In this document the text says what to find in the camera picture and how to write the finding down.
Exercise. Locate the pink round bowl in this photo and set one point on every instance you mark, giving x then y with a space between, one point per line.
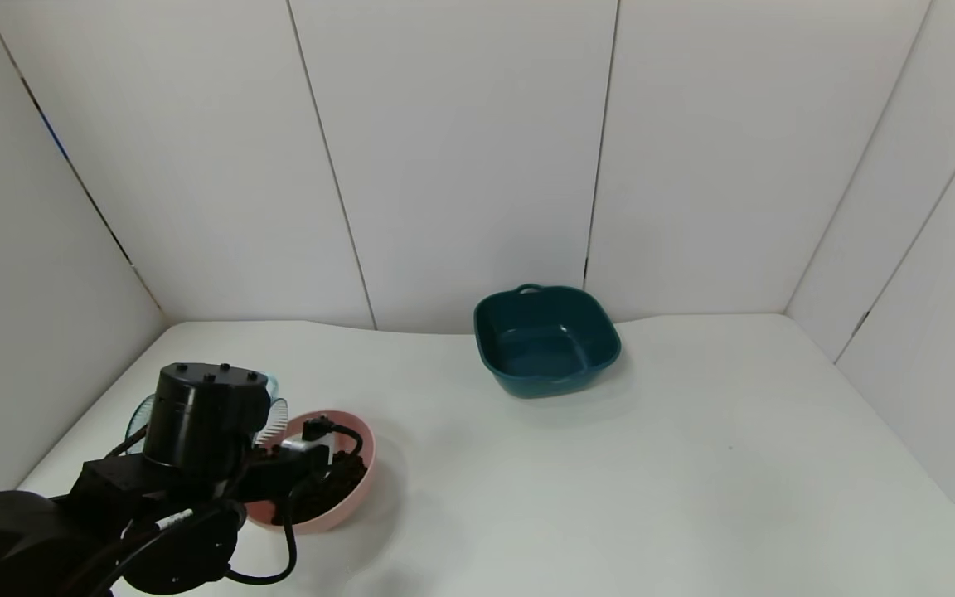
357 489

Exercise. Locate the brown solid pieces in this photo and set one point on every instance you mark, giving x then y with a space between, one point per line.
341 481

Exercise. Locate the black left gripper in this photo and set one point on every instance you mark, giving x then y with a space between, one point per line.
278 474

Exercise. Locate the teal square bowl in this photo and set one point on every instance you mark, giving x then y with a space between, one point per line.
544 352

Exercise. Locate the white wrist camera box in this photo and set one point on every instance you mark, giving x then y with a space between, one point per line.
312 446

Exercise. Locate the ribbed clear blue cup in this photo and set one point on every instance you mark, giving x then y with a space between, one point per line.
274 419

